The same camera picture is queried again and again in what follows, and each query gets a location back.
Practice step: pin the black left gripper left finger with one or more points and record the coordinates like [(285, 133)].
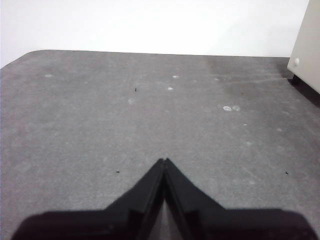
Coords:
[(105, 225)]

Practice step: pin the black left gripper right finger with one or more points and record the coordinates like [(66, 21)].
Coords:
[(225, 225)]

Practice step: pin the white Toshiba toaster oven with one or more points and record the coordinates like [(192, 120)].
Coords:
[(307, 37)]

